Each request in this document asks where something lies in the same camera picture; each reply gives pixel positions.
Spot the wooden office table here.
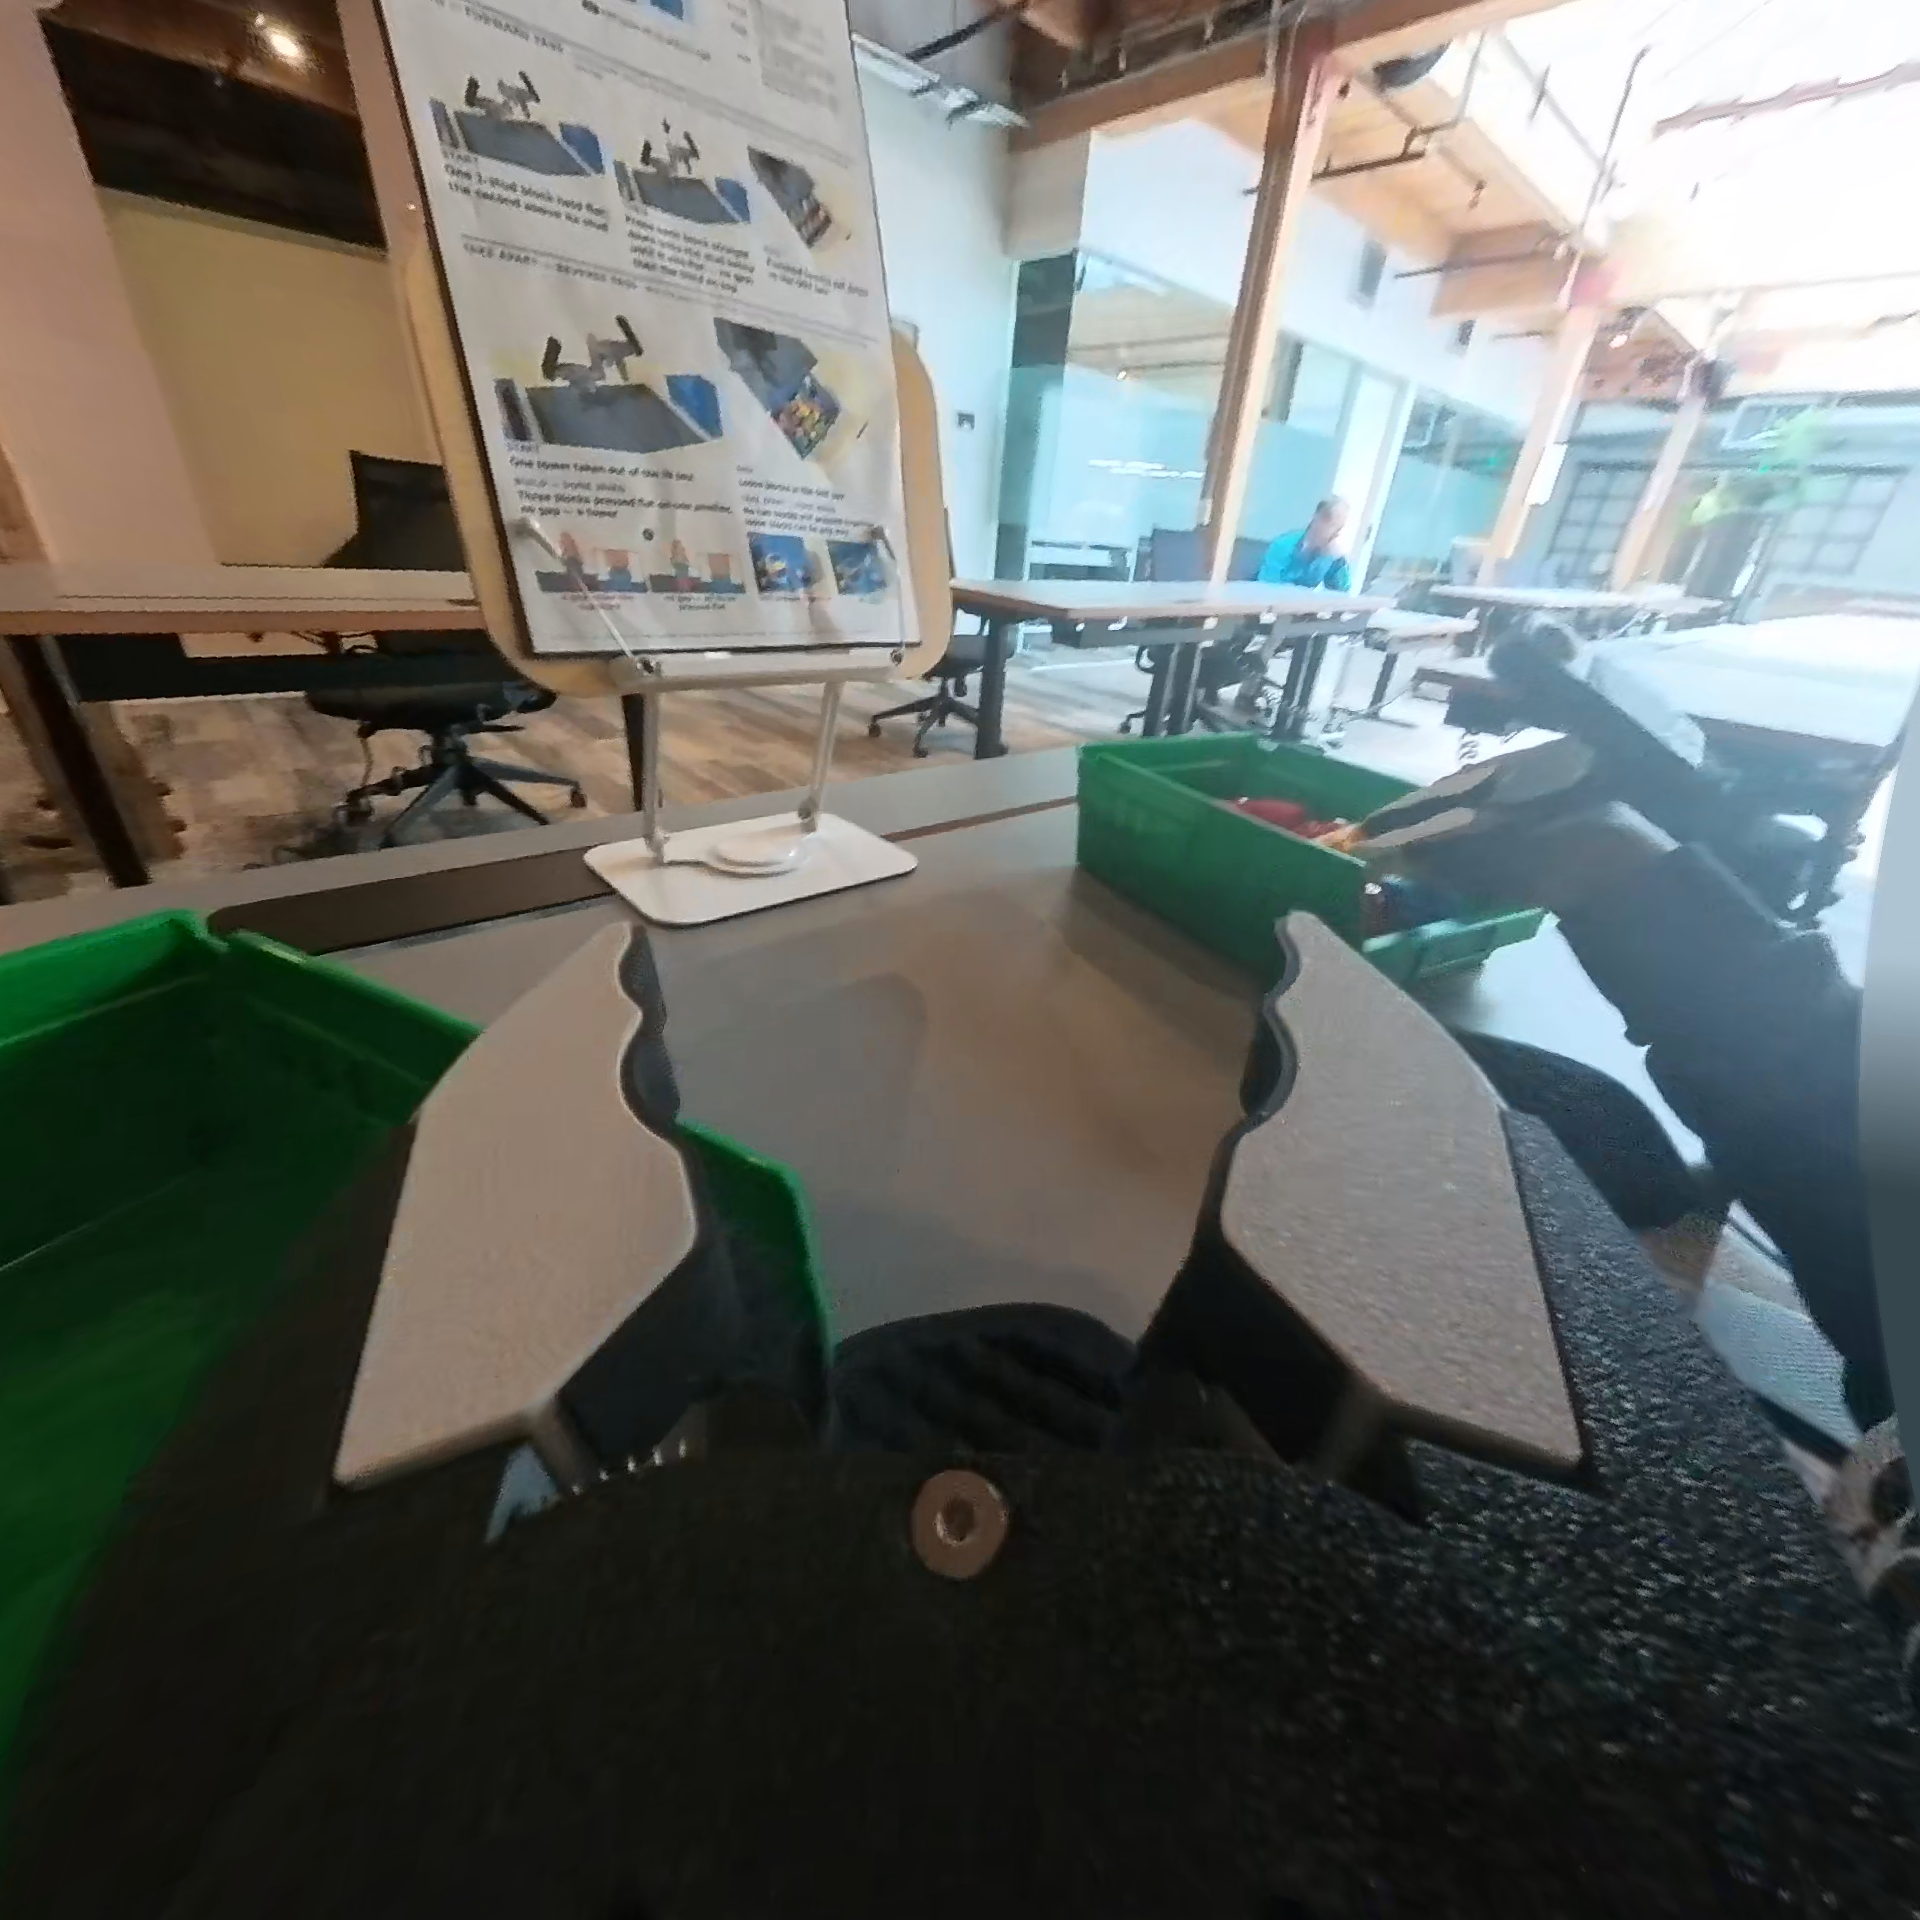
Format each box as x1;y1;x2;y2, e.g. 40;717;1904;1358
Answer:
0;558;512;887
950;576;1403;759

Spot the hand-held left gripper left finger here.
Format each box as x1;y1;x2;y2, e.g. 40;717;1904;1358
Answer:
333;918;703;1489

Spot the black office chair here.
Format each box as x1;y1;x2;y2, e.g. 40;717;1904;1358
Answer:
871;630;1011;759
306;450;588;840

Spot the green plastic bin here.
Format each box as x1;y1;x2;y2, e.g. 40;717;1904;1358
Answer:
1076;731;1548;984
0;907;835;1728

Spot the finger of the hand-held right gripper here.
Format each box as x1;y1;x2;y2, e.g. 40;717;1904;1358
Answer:
1354;743;1603;872

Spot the instruction poster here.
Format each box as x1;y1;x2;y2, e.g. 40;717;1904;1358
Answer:
374;0;922;658

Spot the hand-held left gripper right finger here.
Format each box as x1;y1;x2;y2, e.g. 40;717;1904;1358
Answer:
1219;909;1586;1471

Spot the person's right forearm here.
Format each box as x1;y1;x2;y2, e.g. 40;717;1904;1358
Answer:
1628;899;1900;1433

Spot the pile of mega blocks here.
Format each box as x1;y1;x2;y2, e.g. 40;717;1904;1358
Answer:
1223;794;1478;923

